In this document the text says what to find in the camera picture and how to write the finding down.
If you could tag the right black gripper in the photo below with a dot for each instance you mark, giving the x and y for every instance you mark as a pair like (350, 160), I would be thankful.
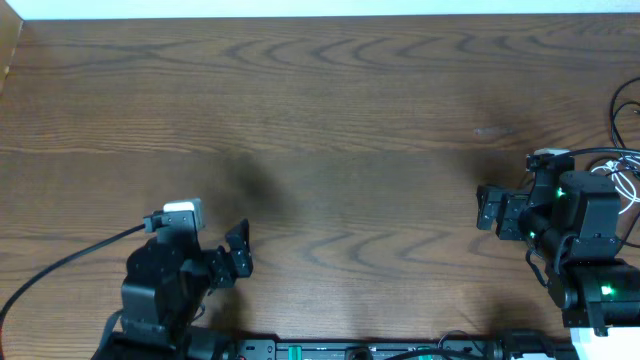
(514, 204)

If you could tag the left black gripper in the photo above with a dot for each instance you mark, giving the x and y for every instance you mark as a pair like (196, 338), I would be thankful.
(228, 269)

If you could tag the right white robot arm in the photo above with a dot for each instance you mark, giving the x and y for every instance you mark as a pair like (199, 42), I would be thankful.
(569, 220)

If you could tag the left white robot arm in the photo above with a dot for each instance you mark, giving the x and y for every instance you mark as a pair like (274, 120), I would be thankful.
(163, 290)

